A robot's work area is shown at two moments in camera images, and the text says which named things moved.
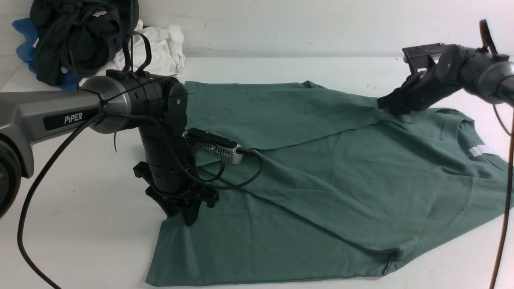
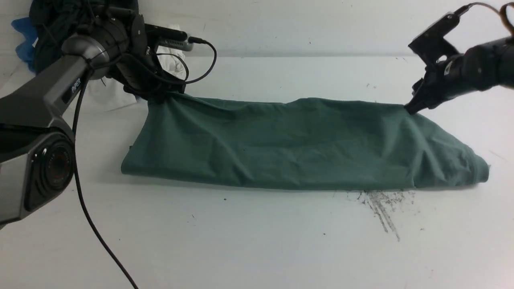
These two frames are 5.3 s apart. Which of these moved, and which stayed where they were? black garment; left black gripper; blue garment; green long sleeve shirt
Moved: green long sleeve shirt; left black gripper
Stayed: blue garment; black garment
